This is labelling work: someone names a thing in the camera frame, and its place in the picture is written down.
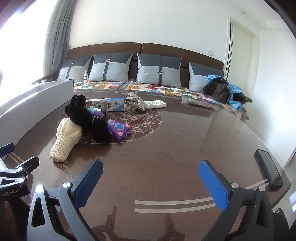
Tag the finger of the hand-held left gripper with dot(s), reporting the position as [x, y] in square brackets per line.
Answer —
[7, 150]
[29, 163]

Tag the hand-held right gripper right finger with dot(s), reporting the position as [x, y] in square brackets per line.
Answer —
[212, 185]

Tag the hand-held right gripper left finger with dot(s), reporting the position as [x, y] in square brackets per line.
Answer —
[89, 183]

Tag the white sunscreen tube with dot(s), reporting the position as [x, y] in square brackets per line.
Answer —
[155, 104]

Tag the brown patterned desktop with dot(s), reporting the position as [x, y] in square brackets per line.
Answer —
[173, 143]

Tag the cream knitted glove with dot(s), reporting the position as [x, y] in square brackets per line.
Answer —
[67, 136]

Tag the white storage box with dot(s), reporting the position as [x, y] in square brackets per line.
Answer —
[41, 104]

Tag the black smartphone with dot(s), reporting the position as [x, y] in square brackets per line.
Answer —
[269, 169]

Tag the purple flower toy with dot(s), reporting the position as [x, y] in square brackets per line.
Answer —
[119, 128]

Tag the teal and purple toy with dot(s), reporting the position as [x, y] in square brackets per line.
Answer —
[96, 111]

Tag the dark wooden chair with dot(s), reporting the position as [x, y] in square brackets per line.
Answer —
[42, 79]

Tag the blue and white medicine box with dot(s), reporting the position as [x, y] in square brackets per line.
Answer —
[115, 104]

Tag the translucent hair claw clip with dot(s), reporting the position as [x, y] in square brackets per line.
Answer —
[130, 106]

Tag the brown and black handbag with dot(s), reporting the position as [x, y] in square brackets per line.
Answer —
[217, 91]

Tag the rhinestone bow hair clip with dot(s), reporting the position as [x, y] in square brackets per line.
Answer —
[140, 103]

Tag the dark bag with blue cloth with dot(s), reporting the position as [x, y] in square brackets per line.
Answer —
[235, 91]

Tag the white bottle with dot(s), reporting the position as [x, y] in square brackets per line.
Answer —
[86, 77]

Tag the grey two-tone pillow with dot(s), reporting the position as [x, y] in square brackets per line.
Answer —
[158, 71]
[111, 68]
[198, 78]
[74, 69]

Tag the floral bedsheet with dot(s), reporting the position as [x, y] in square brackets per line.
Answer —
[159, 89]

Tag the grey curtain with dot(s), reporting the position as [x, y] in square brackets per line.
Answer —
[59, 34]

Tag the white door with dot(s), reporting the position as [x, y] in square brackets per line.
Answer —
[240, 53]

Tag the brown headboard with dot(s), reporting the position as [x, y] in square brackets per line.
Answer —
[148, 47]

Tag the white wall switch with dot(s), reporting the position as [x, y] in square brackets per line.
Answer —
[211, 52]

